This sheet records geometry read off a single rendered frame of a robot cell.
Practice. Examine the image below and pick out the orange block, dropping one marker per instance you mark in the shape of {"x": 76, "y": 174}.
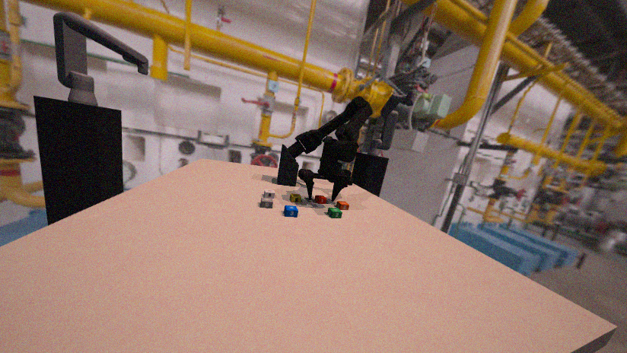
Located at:
{"x": 342, "y": 205}

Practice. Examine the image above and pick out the blue block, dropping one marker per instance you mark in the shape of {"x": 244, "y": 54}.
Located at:
{"x": 290, "y": 211}

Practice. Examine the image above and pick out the green block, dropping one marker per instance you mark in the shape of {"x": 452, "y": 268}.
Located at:
{"x": 334, "y": 213}

